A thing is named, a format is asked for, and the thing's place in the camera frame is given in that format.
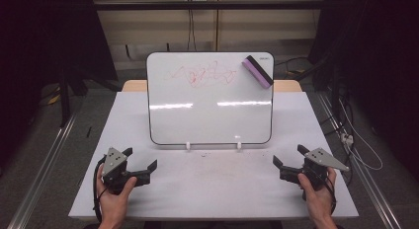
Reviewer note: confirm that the black curtain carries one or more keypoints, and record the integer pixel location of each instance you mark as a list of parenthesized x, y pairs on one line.
[(378, 58), (39, 41)]

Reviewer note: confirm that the wooden table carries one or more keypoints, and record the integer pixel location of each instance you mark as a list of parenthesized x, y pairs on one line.
[(133, 86)]

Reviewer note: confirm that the person's left hand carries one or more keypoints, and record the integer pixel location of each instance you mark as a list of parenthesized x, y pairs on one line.
[(113, 206)]

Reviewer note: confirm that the aluminium floor rail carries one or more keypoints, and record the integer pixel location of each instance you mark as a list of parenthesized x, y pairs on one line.
[(42, 169), (369, 183)]

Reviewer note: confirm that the white whiteboard foot clip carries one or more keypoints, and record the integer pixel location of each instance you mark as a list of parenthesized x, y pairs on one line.
[(239, 145), (188, 146)]

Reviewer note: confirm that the purple and black whiteboard eraser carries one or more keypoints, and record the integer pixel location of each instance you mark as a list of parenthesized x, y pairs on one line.
[(257, 72)]

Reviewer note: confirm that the small black floor object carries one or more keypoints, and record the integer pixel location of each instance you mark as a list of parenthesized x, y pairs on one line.
[(88, 132)]

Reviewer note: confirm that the person's right hand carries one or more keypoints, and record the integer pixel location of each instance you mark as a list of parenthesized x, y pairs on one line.
[(319, 202)]

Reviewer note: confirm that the white whiteboard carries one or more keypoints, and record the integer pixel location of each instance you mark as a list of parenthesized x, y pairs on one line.
[(210, 117)]

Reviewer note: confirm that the black horizontal bar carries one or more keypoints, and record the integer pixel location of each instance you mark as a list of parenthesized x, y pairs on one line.
[(148, 5)]

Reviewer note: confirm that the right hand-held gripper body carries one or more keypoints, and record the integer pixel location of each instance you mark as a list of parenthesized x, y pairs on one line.
[(321, 158)]

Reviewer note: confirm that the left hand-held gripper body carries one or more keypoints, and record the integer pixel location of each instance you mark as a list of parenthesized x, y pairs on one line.
[(113, 163)]

